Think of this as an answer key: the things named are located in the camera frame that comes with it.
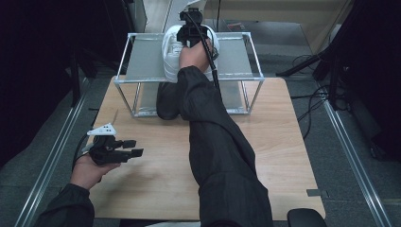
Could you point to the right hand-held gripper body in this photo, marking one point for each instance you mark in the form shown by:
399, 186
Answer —
190, 31

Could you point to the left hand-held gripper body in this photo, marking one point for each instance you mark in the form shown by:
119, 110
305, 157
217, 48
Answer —
105, 153

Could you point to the white sneaker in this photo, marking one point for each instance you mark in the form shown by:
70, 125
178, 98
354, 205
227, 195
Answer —
170, 63
216, 38

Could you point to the metal shoe rack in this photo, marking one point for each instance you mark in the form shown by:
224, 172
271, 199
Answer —
145, 60

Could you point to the black slipper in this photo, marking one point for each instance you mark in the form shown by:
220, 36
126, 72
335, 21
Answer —
167, 101

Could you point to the person's right hand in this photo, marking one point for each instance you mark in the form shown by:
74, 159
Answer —
194, 56

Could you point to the person's left hand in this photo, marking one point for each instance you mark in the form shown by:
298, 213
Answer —
85, 173

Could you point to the black stand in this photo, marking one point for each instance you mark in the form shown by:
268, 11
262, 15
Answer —
299, 66
75, 82

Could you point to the wooden cabinet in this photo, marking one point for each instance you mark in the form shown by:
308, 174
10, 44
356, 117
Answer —
277, 12

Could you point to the black curtain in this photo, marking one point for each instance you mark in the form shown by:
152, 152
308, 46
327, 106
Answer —
31, 63
372, 47

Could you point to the black rounded object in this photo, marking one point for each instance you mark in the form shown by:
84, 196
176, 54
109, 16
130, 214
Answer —
305, 219

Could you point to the black tape strip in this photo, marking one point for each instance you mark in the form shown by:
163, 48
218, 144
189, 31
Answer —
317, 193

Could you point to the metal floor rail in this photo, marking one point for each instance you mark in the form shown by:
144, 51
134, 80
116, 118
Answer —
356, 164
50, 160

